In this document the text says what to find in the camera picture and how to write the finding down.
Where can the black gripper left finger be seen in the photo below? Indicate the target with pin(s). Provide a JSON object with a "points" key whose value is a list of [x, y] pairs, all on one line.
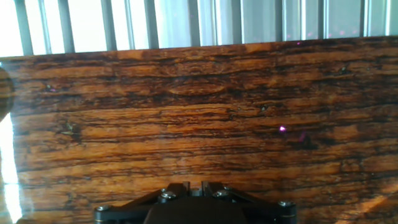
{"points": [[136, 205]]}

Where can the wooden board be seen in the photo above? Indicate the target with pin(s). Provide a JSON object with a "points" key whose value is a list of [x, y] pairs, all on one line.
{"points": [[199, 124]]}

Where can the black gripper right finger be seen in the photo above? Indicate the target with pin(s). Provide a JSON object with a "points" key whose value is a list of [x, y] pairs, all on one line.
{"points": [[261, 207]]}

